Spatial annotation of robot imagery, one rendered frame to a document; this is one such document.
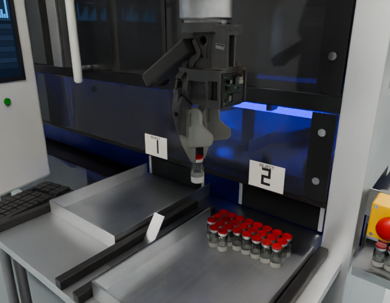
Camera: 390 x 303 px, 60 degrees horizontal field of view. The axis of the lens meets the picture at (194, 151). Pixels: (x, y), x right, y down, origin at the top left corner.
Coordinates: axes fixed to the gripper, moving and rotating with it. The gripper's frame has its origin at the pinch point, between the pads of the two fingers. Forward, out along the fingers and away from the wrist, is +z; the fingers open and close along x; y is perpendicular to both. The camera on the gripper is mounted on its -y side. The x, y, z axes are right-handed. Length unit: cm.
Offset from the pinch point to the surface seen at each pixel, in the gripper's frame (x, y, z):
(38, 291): 21, -126, 113
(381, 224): 18.7, 26.5, 12.7
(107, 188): 13, -44, 25
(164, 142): 21.7, -28.1, 9.3
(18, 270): 2, -92, 71
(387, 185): 69, 20, 25
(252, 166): 21.8, -1.0, 9.6
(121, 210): 7.8, -30.8, 25.0
